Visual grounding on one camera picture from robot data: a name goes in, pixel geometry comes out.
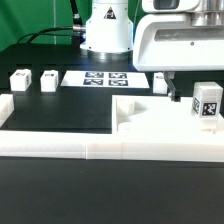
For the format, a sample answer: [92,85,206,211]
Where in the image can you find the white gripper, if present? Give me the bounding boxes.
[133,14,224,102]

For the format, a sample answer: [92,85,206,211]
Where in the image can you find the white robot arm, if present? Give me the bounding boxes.
[80,0,224,90]

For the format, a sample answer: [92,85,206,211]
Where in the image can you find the black cables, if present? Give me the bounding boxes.
[16,0,88,44]

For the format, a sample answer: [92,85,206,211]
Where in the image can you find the white U-shaped obstacle fence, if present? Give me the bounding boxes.
[0,93,224,163]

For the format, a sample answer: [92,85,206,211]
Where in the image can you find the white square table top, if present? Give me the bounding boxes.
[112,95,224,134]

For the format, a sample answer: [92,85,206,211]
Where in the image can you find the white sheet with markers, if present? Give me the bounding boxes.
[61,71,149,89]

